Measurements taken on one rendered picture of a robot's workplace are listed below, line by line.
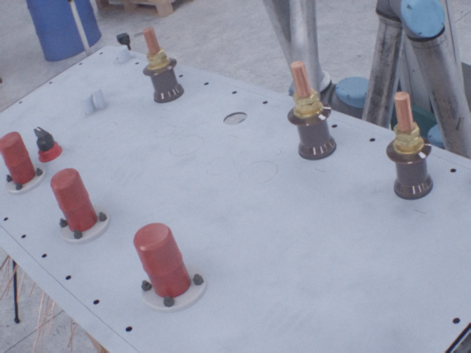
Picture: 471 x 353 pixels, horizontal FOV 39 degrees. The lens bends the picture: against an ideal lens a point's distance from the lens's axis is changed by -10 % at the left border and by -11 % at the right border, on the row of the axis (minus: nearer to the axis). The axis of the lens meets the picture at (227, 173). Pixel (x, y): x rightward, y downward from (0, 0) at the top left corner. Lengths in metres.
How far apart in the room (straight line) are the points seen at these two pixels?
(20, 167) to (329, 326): 0.93
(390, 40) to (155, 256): 0.99
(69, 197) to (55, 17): 4.96
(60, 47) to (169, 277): 5.33
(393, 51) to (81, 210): 0.94
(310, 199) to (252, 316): 0.31
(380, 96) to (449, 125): 0.22
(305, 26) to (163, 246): 1.19
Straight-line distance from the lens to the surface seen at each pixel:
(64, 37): 6.44
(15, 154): 1.77
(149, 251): 1.22
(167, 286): 1.27
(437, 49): 1.83
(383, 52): 1.96
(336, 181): 1.46
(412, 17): 1.76
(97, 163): 1.77
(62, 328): 3.50
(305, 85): 1.47
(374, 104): 2.02
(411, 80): 2.54
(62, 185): 1.47
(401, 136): 1.31
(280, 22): 2.41
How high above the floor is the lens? 2.21
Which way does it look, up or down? 33 degrees down
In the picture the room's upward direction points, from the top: 17 degrees counter-clockwise
